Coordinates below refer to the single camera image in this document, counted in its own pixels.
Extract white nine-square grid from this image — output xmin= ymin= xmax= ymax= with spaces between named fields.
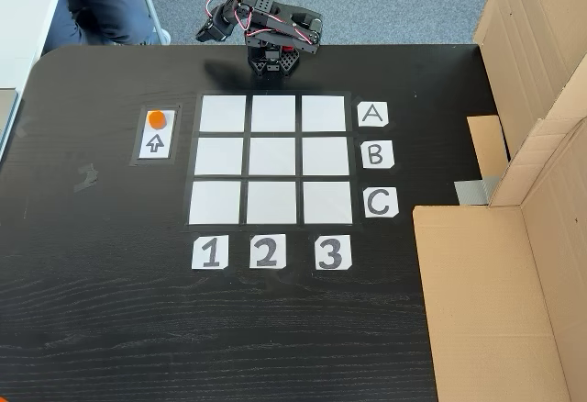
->
xmin=183 ymin=91 xmax=357 ymax=229

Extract person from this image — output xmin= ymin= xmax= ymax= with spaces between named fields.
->
xmin=43 ymin=0 xmax=172 ymax=48

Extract white arrow paper sheet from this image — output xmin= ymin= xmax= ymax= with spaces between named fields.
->
xmin=137 ymin=107 xmax=178 ymax=161

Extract letter A paper sheet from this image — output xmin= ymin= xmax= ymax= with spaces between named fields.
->
xmin=357 ymin=102 xmax=390 ymax=128

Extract white desk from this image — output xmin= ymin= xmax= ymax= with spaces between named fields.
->
xmin=0 ymin=0 xmax=71 ymax=91

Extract clear tape scraps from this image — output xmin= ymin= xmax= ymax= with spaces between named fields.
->
xmin=72 ymin=164 xmax=100 ymax=193

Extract letter B paper sheet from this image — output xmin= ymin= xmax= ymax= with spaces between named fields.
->
xmin=360 ymin=140 xmax=395 ymax=170

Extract number 1 paper sheet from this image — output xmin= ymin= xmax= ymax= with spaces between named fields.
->
xmin=191 ymin=235 xmax=229 ymax=270

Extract number 2 paper sheet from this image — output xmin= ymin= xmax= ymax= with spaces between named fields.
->
xmin=249 ymin=233 xmax=287 ymax=269

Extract letter C paper sheet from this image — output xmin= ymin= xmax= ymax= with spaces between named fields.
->
xmin=363 ymin=186 xmax=399 ymax=218

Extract number 3 paper sheet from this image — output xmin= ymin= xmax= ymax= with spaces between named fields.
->
xmin=315 ymin=235 xmax=353 ymax=271

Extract brown cardboard panel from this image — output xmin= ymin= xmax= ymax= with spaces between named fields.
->
xmin=412 ymin=117 xmax=587 ymax=402
xmin=466 ymin=0 xmax=587 ymax=206

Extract grey duct tape strip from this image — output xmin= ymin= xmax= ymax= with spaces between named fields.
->
xmin=454 ymin=175 xmax=501 ymax=206

